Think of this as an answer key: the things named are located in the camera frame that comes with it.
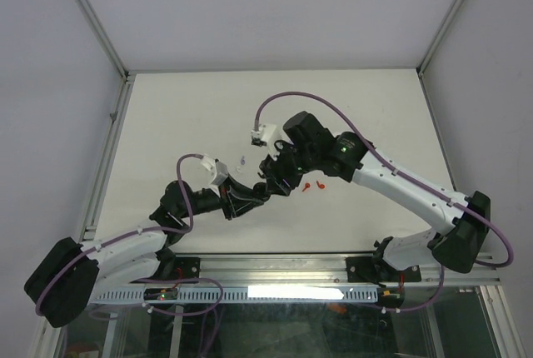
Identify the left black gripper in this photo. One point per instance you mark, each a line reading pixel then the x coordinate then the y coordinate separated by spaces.
pixel 236 198

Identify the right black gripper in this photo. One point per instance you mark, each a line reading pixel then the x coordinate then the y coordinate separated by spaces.
pixel 274 171

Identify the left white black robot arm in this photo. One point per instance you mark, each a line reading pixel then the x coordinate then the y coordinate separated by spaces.
pixel 73 274

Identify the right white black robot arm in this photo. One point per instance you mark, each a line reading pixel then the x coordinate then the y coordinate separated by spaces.
pixel 457 223

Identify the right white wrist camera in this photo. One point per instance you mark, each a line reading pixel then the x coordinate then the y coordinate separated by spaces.
pixel 266 136

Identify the aluminium mounting rail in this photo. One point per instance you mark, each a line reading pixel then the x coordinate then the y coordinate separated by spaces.
pixel 288 269

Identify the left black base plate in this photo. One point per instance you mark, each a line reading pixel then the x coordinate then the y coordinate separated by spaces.
pixel 185 268

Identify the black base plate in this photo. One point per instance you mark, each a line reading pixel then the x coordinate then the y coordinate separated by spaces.
pixel 361 269
pixel 185 268

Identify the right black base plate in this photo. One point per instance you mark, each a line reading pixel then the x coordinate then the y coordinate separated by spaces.
pixel 361 269

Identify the grey slotted cable duct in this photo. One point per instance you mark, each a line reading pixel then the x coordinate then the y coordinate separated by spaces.
pixel 129 295

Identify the left aluminium frame post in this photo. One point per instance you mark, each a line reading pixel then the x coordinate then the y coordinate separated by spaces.
pixel 99 32

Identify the aluminium frame post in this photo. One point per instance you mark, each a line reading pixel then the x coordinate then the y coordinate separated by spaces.
pixel 99 32
pixel 445 26

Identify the right aluminium frame post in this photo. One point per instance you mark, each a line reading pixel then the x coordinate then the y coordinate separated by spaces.
pixel 445 26

